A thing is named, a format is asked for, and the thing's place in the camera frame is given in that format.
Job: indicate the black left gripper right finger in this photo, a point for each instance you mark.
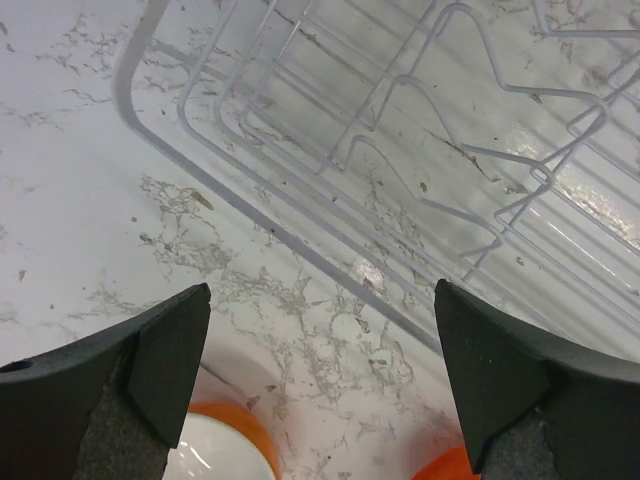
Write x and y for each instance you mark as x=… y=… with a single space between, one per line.
x=533 y=405

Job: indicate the white wire dish rack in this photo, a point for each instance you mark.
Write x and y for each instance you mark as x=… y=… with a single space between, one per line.
x=393 y=144

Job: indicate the orange bowl white inside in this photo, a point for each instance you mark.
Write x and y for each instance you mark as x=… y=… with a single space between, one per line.
x=222 y=440

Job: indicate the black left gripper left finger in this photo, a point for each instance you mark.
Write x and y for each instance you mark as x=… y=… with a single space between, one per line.
x=108 y=406

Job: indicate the orange plastic bowl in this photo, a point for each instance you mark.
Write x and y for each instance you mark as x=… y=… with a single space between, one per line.
x=451 y=465

